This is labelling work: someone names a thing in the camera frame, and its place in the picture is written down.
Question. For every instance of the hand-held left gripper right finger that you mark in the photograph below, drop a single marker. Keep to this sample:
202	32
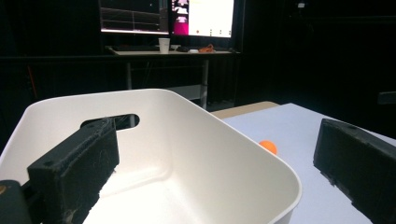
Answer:
358	158

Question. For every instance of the bright computer monitor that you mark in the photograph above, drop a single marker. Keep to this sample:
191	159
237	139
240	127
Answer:
204	17

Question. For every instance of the white plastic basket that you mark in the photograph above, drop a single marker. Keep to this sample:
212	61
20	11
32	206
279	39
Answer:
186	155

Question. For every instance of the black keyboard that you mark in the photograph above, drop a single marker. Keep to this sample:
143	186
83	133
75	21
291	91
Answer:
135	48

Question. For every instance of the white paper cup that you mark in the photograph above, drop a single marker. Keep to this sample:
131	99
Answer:
164	45

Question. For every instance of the black computer mouse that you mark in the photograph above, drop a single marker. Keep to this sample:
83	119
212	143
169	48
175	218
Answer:
182	48

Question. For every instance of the orange object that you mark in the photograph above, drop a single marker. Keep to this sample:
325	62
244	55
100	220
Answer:
207	48

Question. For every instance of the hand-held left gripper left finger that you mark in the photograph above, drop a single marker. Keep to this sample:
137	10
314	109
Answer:
73	165

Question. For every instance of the small white object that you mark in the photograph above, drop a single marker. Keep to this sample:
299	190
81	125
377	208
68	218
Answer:
193	50

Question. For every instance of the orange ping pong ball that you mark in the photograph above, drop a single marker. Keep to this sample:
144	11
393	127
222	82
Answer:
268	146

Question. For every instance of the dark computer monitor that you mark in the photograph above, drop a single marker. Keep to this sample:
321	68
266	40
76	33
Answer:
134	15

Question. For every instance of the background desk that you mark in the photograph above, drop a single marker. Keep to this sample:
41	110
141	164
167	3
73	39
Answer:
174	53

